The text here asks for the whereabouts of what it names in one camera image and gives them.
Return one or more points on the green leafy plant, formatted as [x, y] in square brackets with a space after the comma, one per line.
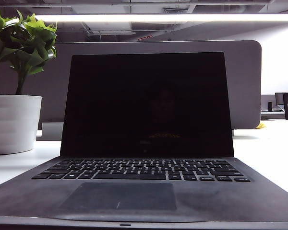
[36, 28]

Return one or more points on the ceiling light strip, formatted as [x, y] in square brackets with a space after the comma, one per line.
[158, 18]

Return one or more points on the silver Dell laptop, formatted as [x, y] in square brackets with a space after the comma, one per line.
[146, 95]

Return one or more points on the red ceiling sign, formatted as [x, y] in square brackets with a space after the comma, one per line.
[145, 38]

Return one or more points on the grey desk divider panel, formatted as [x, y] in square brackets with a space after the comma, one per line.
[244, 83]

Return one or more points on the background grey desk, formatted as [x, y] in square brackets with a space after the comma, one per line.
[271, 116]

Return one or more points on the small black cylinder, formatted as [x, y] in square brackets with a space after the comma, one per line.
[270, 106]

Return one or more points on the small yellow object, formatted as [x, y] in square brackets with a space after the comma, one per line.
[261, 125]

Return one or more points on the ceiling air vent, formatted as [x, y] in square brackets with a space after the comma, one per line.
[175, 10]

